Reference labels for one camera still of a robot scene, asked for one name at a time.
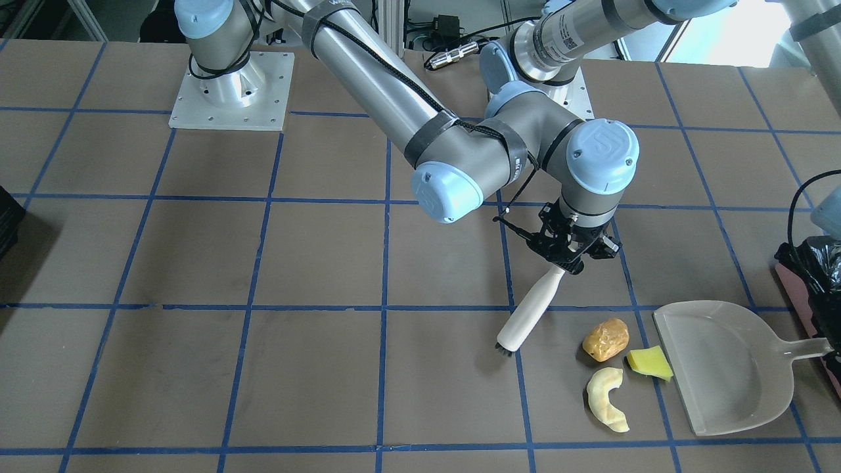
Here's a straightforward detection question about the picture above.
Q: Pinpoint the white hand brush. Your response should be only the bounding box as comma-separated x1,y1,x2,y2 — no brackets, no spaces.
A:
495,265,566,357

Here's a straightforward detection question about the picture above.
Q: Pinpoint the silver cylindrical connector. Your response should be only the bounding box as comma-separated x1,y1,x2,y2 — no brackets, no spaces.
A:
424,41,480,71

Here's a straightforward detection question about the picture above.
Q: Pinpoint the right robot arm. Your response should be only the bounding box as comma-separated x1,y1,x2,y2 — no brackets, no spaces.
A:
174,1,639,275

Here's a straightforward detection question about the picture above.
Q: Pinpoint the pale curved peel trash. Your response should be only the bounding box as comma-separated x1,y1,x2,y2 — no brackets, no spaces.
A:
586,367,630,433

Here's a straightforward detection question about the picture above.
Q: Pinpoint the black braided cable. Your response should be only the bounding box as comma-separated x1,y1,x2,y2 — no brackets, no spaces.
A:
787,169,841,247

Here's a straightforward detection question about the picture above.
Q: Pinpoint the beige plastic dustpan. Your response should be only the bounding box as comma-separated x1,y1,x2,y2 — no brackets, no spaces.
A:
652,300,832,436

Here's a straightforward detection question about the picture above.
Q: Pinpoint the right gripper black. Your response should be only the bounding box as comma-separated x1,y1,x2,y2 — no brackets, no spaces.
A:
526,202,622,275

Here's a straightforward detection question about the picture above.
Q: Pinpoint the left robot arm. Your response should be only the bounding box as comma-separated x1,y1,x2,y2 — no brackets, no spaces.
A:
480,1,839,106

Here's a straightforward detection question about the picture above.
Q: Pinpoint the black bin at edge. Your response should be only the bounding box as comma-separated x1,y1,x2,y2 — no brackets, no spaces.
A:
0,187,26,259

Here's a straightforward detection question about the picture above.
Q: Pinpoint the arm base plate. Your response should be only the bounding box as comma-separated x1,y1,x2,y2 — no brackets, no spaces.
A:
551,68,595,121
169,52,295,131

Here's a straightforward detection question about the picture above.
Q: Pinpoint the black bag lined bin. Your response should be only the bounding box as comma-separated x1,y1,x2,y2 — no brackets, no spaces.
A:
774,236,840,395

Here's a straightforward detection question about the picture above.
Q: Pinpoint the yellow sponge piece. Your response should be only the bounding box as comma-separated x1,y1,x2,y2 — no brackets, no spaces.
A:
627,345,675,382

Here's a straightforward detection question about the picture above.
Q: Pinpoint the brown potato-like trash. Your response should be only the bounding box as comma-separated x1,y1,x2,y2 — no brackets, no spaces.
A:
581,317,630,363

